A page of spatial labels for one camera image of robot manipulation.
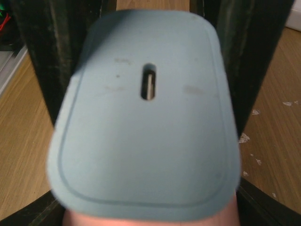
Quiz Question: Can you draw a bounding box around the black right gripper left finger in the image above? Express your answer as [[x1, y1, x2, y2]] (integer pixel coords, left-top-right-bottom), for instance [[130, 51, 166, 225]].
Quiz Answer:
[[0, 191, 65, 226]]

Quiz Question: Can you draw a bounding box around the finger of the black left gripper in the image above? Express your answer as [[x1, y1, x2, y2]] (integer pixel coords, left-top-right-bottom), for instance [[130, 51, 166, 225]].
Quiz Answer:
[[10, 0, 117, 123], [190, 0, 294, 135]]

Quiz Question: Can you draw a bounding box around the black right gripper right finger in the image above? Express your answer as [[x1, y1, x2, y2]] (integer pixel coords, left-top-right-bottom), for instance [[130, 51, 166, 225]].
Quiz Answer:
[[236, 178, 301, 226]]

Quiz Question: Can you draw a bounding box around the pink adapter with blue plug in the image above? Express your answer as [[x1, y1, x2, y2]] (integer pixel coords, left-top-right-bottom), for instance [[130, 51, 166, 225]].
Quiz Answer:
[[61, 195, 241, 226]]

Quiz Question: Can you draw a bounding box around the blue charger plug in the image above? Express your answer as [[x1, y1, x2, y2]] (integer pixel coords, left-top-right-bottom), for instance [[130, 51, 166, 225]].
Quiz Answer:
[[47, 9, 240, 222]]

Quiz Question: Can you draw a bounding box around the white power strip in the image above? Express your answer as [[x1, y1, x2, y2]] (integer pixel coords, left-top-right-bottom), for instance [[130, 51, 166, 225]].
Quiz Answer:
[[285, 0, 301, 32]]

